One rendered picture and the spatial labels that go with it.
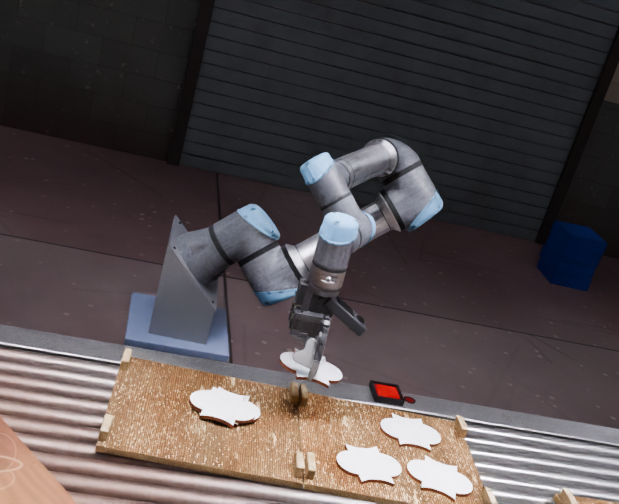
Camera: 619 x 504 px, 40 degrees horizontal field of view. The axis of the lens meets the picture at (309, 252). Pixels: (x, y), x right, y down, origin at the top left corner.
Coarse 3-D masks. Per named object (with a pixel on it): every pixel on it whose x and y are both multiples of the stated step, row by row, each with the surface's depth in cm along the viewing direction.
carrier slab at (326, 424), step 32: (320, 416) 193; (352, 416) 196; (384, 416) 200; (416, 416) 204; (320, 448) 181; (384, 448) 188; (416, 448) 191; (448, 448) 195; (320, 480) 171; (352, 480) 174; (480, 480) 186
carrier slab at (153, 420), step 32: (128, 384) 184; (160, 384) 187; (192, 384) 191; (224, 384) 194; (256, 384) 198; (128, 416) 173; (160, 416) 176; (192, 416) 179; (288, 416) 189; (96, 448) 163; (128, 448) 164; (160, 448) 167; (192, 448) 169; (224, 448) 172; (256, 448) 175; (288, 448) 178; (256, 480) 167; (288, 480) 168
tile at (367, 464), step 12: (348, 456) 180; (360, 456) 181; (372, 456) 182; (384, 456) 183; (348, 468) 176; (360, 468) 177; (372, 468) 178; (384, 468) 179; (396, 468) 180; (360, 480) 173; (372, 480) 175; (384, 480) 175
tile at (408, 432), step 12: (384, 420) 197; (396, 420) 198; (408, 420) 200; (420, 420) 201; (384, 432) 193; (396, 432) 193; (408, 432) 195; (420, 432) 196; (432, 432) 197; (408, 444) 191; (420, 444) 191; (432, 444) 193
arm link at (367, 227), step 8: (344, 200) 182; (352, 200) 183; (328, 208) 182; (336, 208) 182; (344, 208) 182; (352, 208) 182; (352, 216) 182; (360, 216) 183; (368, 216) 186; (360, 224) 181; (368, 224) 184; (360, 232) 180; (368, 232) 183; (360, 240) 179; (368, 240) 185
